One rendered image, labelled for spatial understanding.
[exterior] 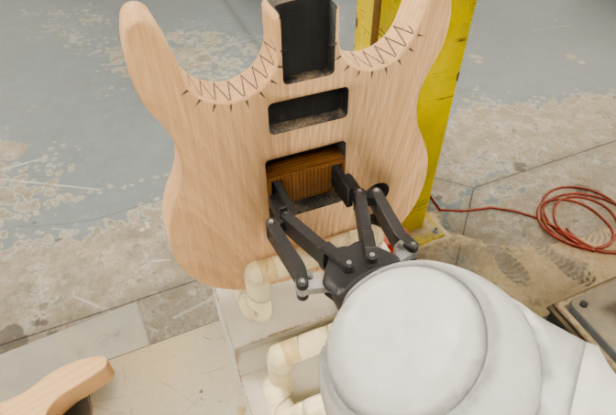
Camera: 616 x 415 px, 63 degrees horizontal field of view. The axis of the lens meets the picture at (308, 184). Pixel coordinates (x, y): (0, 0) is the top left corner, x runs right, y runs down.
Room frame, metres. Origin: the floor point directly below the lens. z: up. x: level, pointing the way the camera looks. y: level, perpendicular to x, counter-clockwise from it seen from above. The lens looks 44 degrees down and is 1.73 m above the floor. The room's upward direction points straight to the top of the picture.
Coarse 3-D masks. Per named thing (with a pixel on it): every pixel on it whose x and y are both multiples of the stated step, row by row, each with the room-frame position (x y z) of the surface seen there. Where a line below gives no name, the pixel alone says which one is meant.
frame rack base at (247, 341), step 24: (216, 288) 0.43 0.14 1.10; (288, 288) 0.43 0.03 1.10; (240, 312) 0.39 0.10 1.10; (288, 312) 0.39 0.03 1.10; (312, 312) 0.39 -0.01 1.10; (336, 312) 0.39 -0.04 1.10; (240, 336) 0.35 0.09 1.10; (264, 336) 0.35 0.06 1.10; (288, 336) 0.36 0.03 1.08; (240, 360) 0.33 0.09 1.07; (264, 360) 0.35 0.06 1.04; (240, 384) 0.34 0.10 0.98
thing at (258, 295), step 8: (248, 288) 0.37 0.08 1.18; (256, 288) 0.37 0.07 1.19; (264, 288) 0.37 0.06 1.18; (248, 296) 0.37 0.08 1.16; (256, 296) 0.37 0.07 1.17; (264, 296) 0.37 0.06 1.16; (256, 304) 0.37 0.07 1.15; (264, 304) 0.37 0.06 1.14; (264, 312) 0.37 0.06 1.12; (256, 320) 0.37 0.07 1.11; (264, 320) 0.37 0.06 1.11
